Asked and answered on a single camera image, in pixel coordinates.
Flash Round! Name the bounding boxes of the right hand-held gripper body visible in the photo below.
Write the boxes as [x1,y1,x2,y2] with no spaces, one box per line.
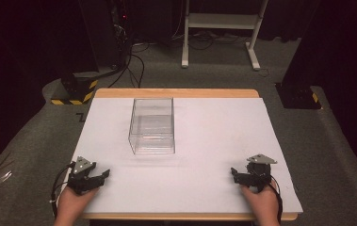
[246,153,278,193]

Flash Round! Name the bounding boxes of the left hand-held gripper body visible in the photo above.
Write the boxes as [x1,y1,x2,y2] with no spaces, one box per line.
[67,155,99,196]

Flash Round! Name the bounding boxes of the person's left hand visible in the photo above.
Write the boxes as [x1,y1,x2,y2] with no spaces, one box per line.
[53,186,100,226]

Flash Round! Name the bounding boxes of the person's right hand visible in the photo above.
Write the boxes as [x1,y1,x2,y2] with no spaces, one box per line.
[240,182,282,226]

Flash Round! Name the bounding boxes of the white table mat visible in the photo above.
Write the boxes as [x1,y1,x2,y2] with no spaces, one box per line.
[68,97,304,215]

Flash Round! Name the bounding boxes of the clear plastic box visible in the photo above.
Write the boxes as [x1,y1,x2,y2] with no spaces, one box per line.
[128,97,176,155]

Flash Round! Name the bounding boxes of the black yellow striped stand base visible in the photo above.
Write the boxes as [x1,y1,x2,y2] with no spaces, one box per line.
[50,71,100,106]

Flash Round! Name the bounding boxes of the dark curtain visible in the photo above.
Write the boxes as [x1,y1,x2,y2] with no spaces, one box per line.
[0,0,99,186]
[280,0,357,189]

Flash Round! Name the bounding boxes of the black equipment rack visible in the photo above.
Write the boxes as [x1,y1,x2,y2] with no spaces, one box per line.
[77,0,134,72]

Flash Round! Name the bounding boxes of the white metal stand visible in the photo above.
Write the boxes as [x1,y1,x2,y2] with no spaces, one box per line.
[181,0,270,72]

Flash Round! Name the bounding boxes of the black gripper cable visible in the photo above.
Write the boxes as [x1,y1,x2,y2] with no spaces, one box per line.
[50,161,76,219]
[270,180,284,225]

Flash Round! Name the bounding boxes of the black floor cables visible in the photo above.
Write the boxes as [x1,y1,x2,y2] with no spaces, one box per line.
[107,41,152,89]

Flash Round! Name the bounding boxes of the cables under white stand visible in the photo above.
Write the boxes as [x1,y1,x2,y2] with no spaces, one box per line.
[170,29,250,52]

